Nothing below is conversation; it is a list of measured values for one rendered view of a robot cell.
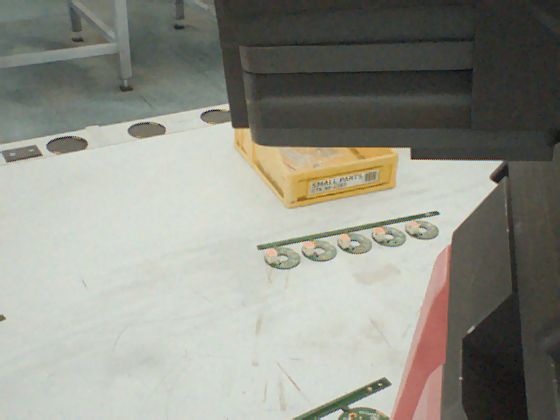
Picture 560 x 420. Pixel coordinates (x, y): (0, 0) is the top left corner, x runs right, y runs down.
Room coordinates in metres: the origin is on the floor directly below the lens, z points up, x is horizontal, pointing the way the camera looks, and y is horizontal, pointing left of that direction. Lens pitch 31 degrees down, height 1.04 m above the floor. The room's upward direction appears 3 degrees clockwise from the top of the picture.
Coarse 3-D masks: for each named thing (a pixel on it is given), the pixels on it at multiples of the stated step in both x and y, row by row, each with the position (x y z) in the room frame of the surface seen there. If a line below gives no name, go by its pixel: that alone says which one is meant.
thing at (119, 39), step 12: (72, 0) 3.02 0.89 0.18; (120, 0) 2.51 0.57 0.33; (72, 12) 3.02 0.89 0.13; (84, 12) 2.87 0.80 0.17; (120, 12) 2.51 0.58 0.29; (72, 24) 3.02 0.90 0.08; (96, 24) 2.73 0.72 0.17; (120, 24) 2.51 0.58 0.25; (108, 36) 2.62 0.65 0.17; (120, 36) 2.51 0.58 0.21; (72, 48) 2.44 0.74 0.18; (84, 48) 2.45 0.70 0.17; (96, 48) 2.47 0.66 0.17; (108, 48) 2.49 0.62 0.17; (120, 48) 2.51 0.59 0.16; (0, 60) 2.30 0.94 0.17; (12, 60) 2.32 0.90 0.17; (24, 60) 2.34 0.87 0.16; (36, 60) 2.36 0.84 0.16; (48, 60) 2.38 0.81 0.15; (120, 60) 2.51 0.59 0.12; (120, 72) 2.51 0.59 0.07
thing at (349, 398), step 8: (384, 376) 0.24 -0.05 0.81; (368, 384) 0.23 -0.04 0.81; (376, 384) 0.23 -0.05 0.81; (384, 384) 0.23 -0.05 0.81; (352, 392) 0.23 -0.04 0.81; (360, 392) 0.23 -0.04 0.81; (368, 392) 0.23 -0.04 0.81; (376, 392) 0.23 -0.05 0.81; (336, 400) 0.22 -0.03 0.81; (344, 400) 0.22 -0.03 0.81; (352, 400) 0.22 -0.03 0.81; (320, 408) 0.22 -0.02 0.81; (328, 408) 0.22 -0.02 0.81; (336, 408) 0.22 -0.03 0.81; (344, 408) 0.22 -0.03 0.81; (296, 416) 0.21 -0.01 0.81; (304, 416) 0.21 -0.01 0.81; (312, 416) 0.21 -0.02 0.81; (320, 416) 0.21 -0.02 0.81
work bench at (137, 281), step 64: (192, 128) 0.62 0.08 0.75; (0, 192) 0.48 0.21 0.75; (64, 192) 0.49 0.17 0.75; (128, 192) 0.49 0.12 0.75; (192, 192) 0.50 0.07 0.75; (256, 192) 0.50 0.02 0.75; (384, 192) 0.51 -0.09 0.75; (448, 192) 0.52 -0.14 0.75; (0, 256) 0.40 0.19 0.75; (64, 256) 0.40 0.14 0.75; (128, 256) 0.41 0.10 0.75; (192, 256) 0.41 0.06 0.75; (256, 256) 0.41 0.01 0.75; (384, 256) 0.42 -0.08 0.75; (64, 320) 0.34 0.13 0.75; (128, 320) 0.34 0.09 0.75; (192, 320) 0.34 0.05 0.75; (256, 320) 0.34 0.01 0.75; (320, 320) 0.35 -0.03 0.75; (384, 320) 0.35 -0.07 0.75; (0, 384) 0.28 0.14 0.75; (64, 384) 0.29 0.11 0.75; (128, 384) 0.29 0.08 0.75; (192, 384) 0.29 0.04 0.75; (256, 384) 0.29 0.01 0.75; (320, 384) 0.29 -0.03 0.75
